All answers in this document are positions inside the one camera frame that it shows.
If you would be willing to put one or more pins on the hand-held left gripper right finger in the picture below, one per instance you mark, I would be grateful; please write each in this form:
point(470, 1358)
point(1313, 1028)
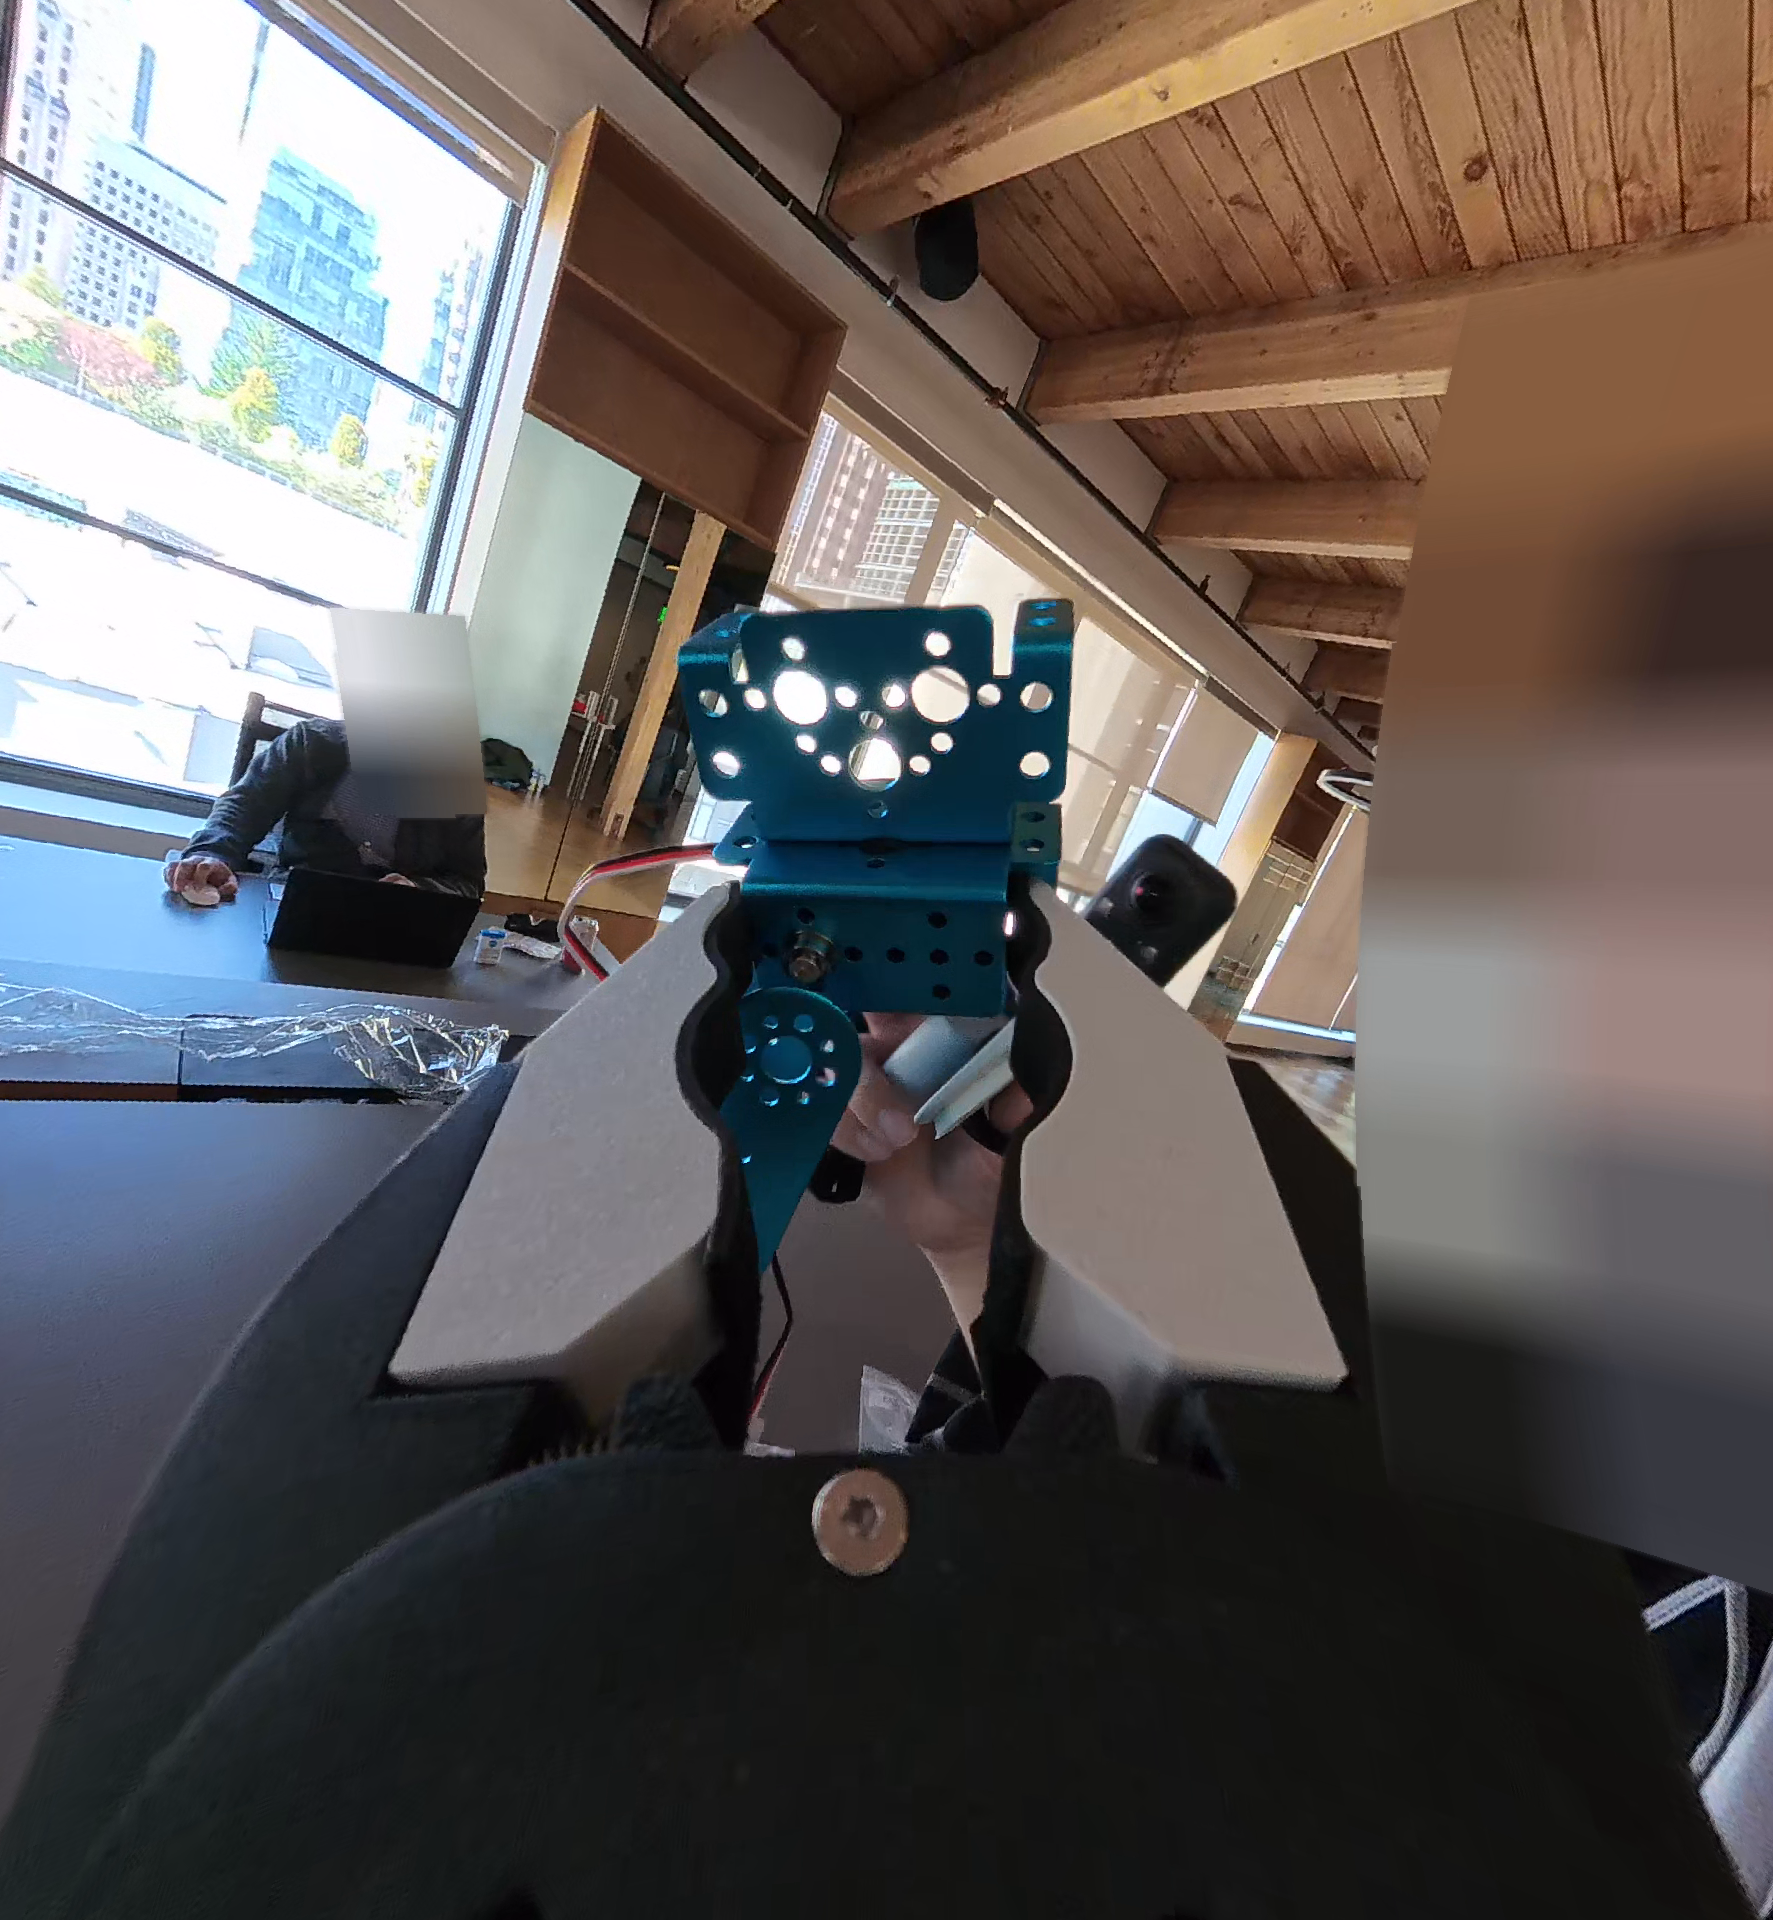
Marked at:
point(1171, 1200)

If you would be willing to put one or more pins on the tall city view window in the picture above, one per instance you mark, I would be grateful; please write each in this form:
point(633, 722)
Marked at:
point(196, 449)

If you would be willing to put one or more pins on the wooden wall shelf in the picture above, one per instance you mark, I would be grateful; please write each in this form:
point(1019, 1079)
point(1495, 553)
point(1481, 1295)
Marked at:
point(676, 330)

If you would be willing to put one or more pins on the dark desk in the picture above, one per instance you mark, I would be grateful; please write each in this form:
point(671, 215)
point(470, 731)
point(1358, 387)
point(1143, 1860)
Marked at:
point(62, 916)

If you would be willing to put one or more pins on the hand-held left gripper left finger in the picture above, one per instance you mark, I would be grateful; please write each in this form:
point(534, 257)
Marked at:
point(571, 1170)

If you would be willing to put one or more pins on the green bag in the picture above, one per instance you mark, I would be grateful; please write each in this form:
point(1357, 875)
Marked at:
point(509, 763)

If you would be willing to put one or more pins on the black laptop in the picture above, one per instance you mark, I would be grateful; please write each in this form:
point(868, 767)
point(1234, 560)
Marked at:
point(367, 917)

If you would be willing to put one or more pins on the crumpled clear plastic wrap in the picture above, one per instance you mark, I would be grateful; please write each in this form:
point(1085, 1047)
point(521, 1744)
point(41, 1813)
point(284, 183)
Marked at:
point(224, 1028)

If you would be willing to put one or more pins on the blue metal servo bracket assembly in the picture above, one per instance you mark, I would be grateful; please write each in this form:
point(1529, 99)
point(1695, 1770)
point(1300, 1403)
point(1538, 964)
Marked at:
point(960, 884)

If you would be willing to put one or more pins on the person's right hand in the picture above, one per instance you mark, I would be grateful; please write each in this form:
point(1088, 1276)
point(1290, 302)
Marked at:
point(931, 1184)

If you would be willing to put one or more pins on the black round ceiling speaker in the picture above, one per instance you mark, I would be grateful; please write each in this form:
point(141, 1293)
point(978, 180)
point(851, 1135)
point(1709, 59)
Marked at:
point(946, 252)

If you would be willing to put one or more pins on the light wooden post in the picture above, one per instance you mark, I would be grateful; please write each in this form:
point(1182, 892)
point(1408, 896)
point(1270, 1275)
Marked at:
point(676, 660)

